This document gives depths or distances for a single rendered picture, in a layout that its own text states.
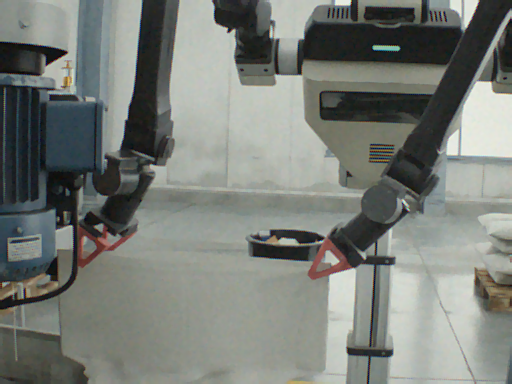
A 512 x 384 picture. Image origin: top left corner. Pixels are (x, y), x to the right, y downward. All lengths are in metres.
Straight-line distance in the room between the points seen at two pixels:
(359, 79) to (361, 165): 0.25
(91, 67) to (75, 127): 9.08
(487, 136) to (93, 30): 6.50
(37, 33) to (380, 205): 0.54
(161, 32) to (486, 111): 8.38
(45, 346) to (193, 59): 8.09
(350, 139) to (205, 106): 7.96
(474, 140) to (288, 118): 2.89
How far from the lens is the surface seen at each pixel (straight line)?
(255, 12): 1.18
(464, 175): 9.12
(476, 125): 9.12
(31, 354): 1.62
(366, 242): 0.97
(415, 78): 1.31
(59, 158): 0.72
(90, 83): 9.77
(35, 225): 0.73
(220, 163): 9.25
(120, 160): 0.95
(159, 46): 0.94
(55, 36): 0.73
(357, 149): 1.41
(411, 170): 0.96
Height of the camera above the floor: 1.28
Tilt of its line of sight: 3 degrees down
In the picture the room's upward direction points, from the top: 2 degrees clockwise
